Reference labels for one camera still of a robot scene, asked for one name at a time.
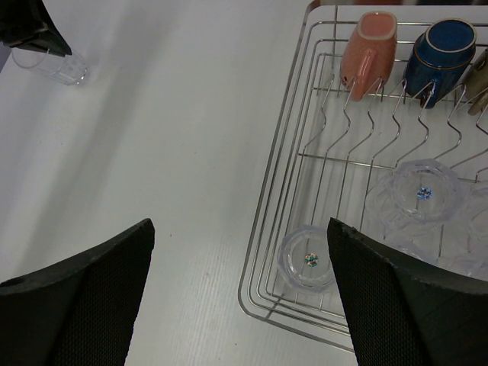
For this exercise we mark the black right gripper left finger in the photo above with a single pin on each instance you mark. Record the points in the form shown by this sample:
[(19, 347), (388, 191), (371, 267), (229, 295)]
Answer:
[(82, 310)]

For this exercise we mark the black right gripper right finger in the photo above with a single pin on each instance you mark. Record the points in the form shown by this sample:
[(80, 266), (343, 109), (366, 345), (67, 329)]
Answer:
[(403, 311)]

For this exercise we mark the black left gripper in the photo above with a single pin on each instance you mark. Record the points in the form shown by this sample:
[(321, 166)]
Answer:
[(23, 27)]

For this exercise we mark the clear glass cup one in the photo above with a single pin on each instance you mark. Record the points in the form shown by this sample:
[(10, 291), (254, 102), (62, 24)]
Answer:
[(68, 70)]

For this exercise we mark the clear glass cup three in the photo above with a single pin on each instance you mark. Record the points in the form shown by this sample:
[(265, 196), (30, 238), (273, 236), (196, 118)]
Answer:
[(303, 260)]

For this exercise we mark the clear glass cup two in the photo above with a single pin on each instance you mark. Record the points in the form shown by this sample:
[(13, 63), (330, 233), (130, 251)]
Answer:
[(406, 205)]

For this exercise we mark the clear glass cup four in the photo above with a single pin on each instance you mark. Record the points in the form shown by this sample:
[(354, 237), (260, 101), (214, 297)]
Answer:
[(464, 235)]

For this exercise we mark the brown ceramic mug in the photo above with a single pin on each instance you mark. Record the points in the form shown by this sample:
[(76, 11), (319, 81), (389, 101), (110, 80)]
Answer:
[(475, 82)]

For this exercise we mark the pink ceramic mug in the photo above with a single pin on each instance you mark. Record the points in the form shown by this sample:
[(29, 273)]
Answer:
[(368, 59)]

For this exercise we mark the blue ceramic mug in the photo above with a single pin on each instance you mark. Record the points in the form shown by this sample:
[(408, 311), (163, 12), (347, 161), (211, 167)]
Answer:
[(439, 58)]

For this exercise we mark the metal wire dish rack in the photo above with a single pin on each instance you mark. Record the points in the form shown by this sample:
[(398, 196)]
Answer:
[(328, 152)]

